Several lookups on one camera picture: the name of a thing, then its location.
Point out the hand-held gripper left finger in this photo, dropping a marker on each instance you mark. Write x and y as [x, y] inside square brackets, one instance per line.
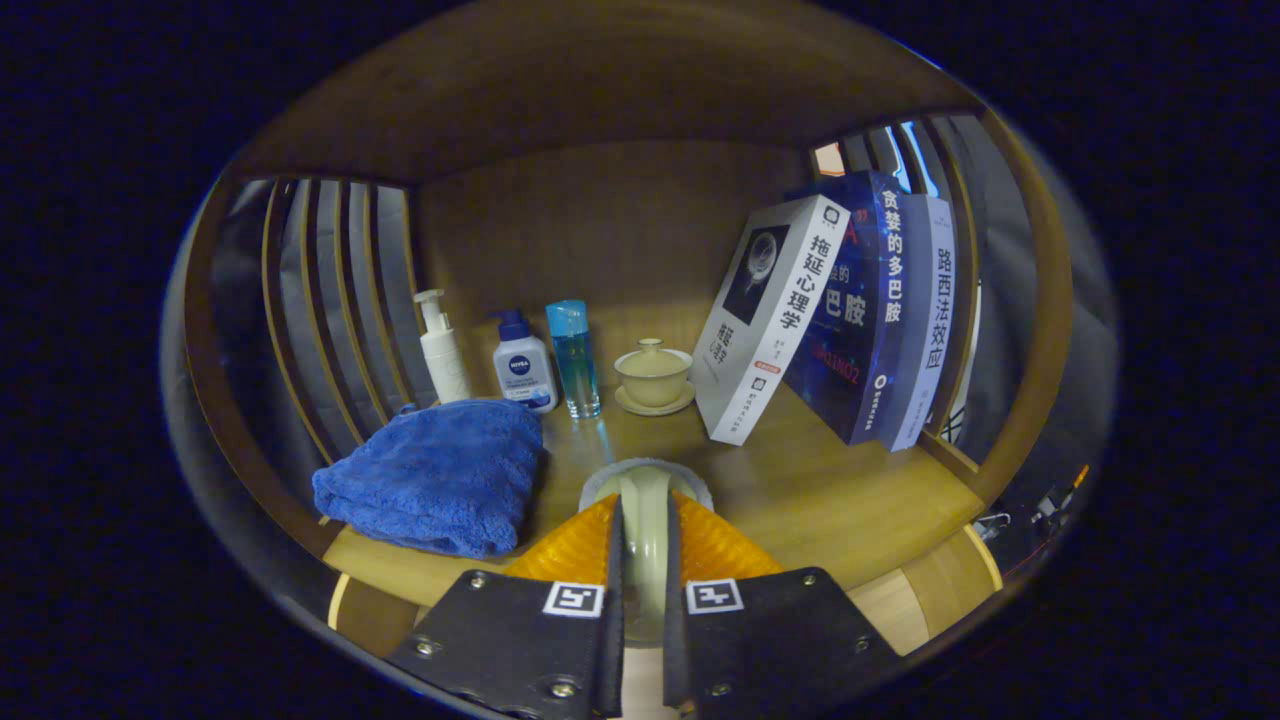
[612, 620]

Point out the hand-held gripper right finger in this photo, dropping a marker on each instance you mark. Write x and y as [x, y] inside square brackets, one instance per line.
[675, 620]

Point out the cream brush with white sponge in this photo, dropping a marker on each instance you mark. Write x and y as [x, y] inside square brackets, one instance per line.
[645, 540]

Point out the wooden countertop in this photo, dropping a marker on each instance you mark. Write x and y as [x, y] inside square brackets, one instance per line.
[850, 500]

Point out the wooden cabinet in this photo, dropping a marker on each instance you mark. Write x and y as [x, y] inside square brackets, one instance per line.
[600, 90]

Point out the blue folded towel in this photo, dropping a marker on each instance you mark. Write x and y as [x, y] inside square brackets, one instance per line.
[440, 470]

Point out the cream lidded teacup with saucer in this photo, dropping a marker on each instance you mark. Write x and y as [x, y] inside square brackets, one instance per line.
[653, 375]

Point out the clear blue bottle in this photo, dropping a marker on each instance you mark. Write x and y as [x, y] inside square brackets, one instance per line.
[575, 360]

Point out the white bottle with blue cap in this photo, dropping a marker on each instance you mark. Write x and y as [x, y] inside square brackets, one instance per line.
[522, 365]

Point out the white book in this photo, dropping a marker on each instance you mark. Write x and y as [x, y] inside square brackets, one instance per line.
[770, 320]

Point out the white pump bottle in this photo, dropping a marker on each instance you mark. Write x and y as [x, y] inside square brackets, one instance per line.
[445, 350]

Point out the dark blue book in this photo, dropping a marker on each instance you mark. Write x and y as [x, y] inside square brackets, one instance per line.
[860, 310]

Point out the light blue book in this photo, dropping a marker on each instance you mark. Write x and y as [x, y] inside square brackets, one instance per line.
[925, 320]

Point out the black device with orange tip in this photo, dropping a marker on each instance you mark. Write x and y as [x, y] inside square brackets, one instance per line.
[1062, 492]

